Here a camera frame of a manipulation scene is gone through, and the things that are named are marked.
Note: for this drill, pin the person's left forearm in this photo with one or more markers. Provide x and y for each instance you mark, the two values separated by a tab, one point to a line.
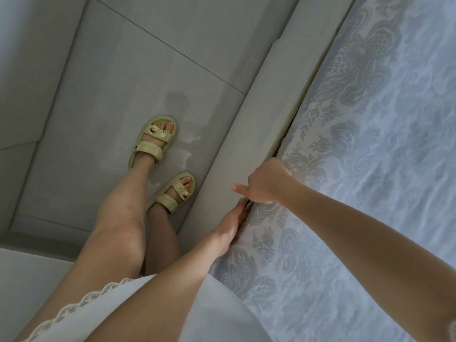
153	295

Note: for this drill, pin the person's right forearm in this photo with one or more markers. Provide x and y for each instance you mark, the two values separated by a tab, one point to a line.
377	260

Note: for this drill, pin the person's right leg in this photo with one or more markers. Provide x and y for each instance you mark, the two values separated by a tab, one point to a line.
162	242

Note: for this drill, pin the person's left leg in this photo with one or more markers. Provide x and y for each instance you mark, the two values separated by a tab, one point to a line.
100	253

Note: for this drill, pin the person's right hand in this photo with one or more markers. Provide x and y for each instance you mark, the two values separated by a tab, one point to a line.
269	183

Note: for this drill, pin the person's white shorts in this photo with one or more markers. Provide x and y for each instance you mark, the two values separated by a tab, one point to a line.
214	317

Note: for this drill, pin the blue-grey cloth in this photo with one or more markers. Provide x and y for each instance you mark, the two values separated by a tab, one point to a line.
370	153

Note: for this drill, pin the person's left hand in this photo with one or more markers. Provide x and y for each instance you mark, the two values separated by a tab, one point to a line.
229	228

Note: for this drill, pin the person's leg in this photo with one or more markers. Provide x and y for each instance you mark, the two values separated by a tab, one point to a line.
100	253
162	242

